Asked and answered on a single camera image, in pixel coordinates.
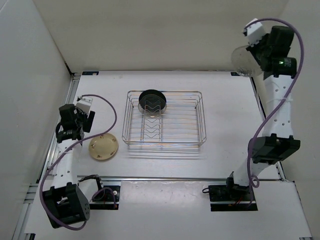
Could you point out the black plate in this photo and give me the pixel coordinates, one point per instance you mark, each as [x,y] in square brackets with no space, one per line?
[152,101]

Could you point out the clear glass plate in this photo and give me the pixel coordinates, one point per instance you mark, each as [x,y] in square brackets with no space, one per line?
[244,63]
[151,109]

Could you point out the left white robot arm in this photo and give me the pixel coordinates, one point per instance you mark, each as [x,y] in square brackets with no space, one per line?
[64,199]

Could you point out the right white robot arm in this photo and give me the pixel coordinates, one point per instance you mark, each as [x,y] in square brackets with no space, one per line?
[274,140]

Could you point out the chrome wire dish rack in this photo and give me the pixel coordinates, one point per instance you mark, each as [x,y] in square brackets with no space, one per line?
[182,123]

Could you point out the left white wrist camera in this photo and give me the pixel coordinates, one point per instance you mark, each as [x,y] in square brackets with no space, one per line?
[84,103]

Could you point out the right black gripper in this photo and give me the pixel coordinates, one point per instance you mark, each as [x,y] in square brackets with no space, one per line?
[263,39]

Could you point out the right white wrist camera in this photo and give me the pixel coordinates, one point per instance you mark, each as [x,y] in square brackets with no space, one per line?
[254,32]

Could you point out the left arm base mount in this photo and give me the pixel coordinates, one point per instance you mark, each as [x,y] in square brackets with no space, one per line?
[99,195]

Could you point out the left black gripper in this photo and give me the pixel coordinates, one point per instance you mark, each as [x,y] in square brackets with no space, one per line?
[87,122]

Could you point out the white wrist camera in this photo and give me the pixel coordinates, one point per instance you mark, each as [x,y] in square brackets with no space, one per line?
[84,103]
[254,32]

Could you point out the cream floral plate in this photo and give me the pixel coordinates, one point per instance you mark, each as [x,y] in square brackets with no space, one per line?
[103,147]

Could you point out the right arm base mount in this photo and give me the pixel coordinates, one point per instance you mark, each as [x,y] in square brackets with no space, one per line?
[223,199]

